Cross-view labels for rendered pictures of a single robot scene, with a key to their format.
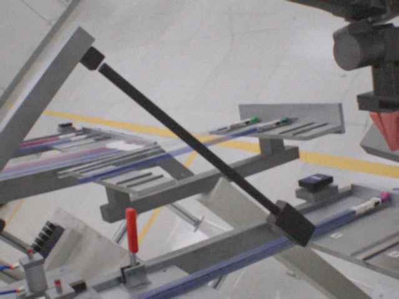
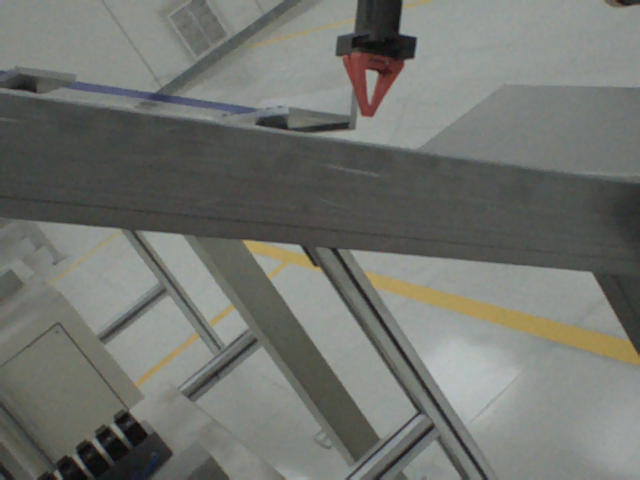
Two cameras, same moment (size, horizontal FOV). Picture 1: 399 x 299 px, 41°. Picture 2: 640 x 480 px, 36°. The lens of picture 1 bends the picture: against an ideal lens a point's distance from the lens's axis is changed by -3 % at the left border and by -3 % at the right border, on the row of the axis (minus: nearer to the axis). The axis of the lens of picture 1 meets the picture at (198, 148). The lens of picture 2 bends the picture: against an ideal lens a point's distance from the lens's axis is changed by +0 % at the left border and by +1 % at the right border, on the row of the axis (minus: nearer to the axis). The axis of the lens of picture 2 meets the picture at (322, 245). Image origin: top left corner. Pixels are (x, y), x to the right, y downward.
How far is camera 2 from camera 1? 0.62 m
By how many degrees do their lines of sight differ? 10
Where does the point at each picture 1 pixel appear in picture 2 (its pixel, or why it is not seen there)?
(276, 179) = not seen: hidden behind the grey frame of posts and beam
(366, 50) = not seen: outside the picture
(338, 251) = not seen: hidden behind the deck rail
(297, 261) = (262, 316)
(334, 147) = (456, 283)
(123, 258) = (56, 301)
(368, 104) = (343, 44)
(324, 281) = (301, 370)
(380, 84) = (359, 16)
